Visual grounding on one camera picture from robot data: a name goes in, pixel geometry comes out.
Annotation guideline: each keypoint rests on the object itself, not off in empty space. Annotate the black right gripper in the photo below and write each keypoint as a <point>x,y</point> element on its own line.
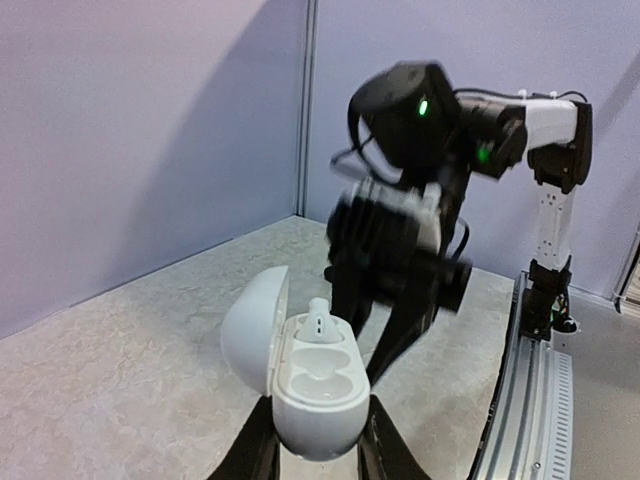
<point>377,268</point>

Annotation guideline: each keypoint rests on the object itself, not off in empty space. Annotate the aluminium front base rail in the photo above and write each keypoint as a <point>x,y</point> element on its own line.
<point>529,431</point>

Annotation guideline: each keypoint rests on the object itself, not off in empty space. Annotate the aluminium left corner post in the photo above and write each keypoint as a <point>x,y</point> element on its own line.
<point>305,107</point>

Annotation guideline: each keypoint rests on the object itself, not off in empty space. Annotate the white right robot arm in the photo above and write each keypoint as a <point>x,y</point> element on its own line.
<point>432,132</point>

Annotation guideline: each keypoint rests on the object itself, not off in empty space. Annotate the white oval charging case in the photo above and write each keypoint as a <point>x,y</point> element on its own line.
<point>320,392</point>

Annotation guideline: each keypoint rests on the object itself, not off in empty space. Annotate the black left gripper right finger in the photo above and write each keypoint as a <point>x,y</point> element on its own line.
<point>382,453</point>

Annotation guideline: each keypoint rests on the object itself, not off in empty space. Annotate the white earbud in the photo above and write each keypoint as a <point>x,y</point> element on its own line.
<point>319,326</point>

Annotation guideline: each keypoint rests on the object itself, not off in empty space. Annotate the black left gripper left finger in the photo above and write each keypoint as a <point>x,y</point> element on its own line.
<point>255,452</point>

